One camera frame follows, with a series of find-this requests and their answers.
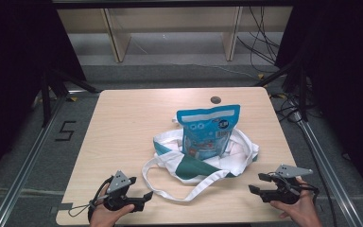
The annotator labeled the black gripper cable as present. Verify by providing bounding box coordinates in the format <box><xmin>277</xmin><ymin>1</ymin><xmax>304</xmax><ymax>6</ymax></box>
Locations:
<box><xmin>291</xmin><ymin>181</ymin><xmax>321</xmax><ymax>204</ymax></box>
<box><xmin>67</xmin><ymin>175</ymin><xmax>115</xmax><ymax>222</ymax></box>

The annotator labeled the blue stand-up pouch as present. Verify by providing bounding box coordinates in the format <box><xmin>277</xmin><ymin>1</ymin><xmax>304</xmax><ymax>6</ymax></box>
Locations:
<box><xmin>176</xmin><ymin>104</ymin><xmax>241</xmax><ymax>161</ymax></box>

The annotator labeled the bundle of black cables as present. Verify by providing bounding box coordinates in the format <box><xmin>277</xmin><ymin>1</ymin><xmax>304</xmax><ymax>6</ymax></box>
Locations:
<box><xmin>235</xmin><ymin>5</ymin><xmax>285</xmax><ymax>74</ymax></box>

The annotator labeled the aluminium floor rail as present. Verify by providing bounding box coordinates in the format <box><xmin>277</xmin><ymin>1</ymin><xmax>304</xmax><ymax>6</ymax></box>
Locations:
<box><xmin>291</xmin><ymin>112</ymin><xmax>363</xmax><ymax>227</ymax></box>
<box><xmin>0</xmin><ymin>90</ymin><xmax>77</xmax><ymax>227</ymax></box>

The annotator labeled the white and green tote bag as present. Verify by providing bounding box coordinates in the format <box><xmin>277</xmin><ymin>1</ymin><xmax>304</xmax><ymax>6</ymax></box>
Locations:
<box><xmin>141</xmin><ymin>117</ymin><xmax>260</xmax><ymax>202</ymax></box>

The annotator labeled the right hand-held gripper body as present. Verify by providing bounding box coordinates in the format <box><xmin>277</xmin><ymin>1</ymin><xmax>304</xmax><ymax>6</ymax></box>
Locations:
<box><xmin>259</xmin><ymin>164</ymin><xmax>314</xmax><ymax>205</ymax></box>

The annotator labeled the black metal stand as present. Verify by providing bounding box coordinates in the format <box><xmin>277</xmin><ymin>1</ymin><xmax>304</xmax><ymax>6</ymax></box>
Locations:
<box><xmin>254</xmin><ymin>46</ymin><xmax>310</xmax><ymax>123</ymax></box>
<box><xmin>40</xmin><ymin>66</ymin><xmax>101</xmax><ymax>128</ymax></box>

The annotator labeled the light wooden desk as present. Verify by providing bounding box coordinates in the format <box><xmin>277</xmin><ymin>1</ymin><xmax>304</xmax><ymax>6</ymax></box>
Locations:
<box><xmin>51</xmin><ymin>0</ymin><xmax>295</xmax><ymax>63</ymax></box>

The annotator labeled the person's right hand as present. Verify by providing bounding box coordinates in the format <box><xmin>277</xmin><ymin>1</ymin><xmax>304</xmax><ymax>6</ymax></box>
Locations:
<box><xmin>269</xmin><ymin>176</ymin><xmax>324</xmax><ymax>227</ymax></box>

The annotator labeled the person's left hand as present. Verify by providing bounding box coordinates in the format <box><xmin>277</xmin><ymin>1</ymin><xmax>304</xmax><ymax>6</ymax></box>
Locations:
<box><xmin>89</xmin><ymin>183</ymin><xmax>136</xmax><ymax>227</ymax></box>

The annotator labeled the dark curtain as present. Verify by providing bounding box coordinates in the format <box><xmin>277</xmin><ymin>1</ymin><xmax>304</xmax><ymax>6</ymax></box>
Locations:
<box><xmin>273</xmin><ymin>0</ymin><xmax>363</xmax><ymax>209</ymax></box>
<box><xmin>0</xmin><ymin>0</ymin><xmax>88</xmax><ymax>190</ymax></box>

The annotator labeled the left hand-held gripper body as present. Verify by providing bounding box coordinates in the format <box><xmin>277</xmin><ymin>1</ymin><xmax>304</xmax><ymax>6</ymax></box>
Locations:
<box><xmin>102</xmin><ymin>169</ymin><xmax>147</xmax><ymax>213</ymax></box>

